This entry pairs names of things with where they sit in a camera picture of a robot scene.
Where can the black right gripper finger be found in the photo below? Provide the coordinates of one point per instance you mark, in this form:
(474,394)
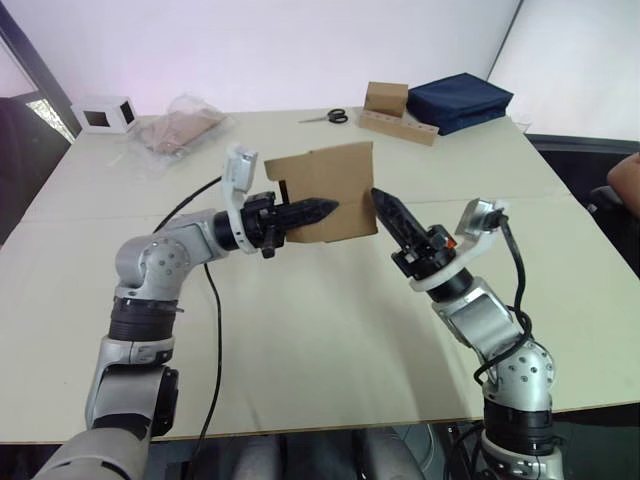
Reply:
(390,225)
(405,220)

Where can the small cardboard box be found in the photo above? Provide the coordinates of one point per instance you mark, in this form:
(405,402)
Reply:
(385,97)
(325,175)

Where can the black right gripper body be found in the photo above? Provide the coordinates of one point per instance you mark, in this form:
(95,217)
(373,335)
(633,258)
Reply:
(430,255)

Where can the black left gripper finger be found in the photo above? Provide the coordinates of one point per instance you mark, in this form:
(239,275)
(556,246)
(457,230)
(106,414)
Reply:
(310,212)

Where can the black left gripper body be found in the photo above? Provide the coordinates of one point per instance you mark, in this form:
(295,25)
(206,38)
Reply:
(265,220)

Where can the black chair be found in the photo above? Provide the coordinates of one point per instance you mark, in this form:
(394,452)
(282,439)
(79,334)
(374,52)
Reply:
(585,160)

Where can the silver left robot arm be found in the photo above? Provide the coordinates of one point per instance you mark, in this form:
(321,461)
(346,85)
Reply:
(155,260)

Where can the cardboard strip with holes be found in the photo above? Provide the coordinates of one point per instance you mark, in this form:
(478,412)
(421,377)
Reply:
(395,127)

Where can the clear plastic bag brown contents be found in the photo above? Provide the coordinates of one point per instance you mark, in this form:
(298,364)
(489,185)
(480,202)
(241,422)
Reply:
(172,130)

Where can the navy blue fabric case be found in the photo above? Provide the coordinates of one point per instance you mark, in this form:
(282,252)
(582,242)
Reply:
(457,100)

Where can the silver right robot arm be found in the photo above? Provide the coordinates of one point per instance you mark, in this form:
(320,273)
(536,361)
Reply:
(485,325)

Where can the small closed cardboard box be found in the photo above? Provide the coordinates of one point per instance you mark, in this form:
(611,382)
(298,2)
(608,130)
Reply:
(385,97)

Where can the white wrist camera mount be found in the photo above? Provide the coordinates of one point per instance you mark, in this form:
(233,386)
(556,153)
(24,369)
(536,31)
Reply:
(240,167)
(480,245)

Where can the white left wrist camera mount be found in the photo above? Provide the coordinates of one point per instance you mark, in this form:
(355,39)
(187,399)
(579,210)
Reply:
(240,167)

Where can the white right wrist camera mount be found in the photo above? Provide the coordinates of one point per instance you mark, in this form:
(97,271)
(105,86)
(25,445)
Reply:
(480,245)

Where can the white box with black windows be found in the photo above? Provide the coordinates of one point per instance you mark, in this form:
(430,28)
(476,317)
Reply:
(112,107)

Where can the grey rounded shape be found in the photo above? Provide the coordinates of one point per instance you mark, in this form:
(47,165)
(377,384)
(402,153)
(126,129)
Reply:
(390,455)

